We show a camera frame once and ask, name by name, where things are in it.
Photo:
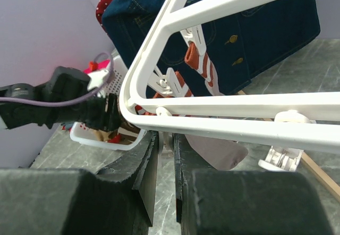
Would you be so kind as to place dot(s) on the wooden clothes rack frame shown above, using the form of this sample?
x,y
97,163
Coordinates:
x,y
322,175

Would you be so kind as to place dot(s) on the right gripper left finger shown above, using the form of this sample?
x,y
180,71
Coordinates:
x,y
118,199

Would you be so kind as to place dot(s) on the dark blue denim garment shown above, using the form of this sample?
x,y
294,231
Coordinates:
x,y
241,45

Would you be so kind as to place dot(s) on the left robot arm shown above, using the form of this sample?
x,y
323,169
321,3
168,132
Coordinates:
x,y
69,96

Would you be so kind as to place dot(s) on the pink folded cloth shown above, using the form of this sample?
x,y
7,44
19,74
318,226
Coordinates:
x,y
96,66

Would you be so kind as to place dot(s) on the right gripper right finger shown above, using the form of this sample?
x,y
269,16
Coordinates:
x,y
209,201

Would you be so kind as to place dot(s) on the red white striped sock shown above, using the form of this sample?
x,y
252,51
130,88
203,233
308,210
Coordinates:
x,y
141,111

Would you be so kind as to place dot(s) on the white laundry basket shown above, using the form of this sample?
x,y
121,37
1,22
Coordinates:
x,y
83,135

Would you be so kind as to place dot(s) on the white plastic clip hanger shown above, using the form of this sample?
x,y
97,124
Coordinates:
x,y
244,118

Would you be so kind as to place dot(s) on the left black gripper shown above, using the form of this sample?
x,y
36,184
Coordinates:
x,y
101,113

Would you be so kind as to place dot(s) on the tan stocking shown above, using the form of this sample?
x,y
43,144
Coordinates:
x,y
102,135

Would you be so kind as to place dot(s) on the beige striped-cuff sock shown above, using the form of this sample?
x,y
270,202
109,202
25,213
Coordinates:
x,y
203,65
222,154

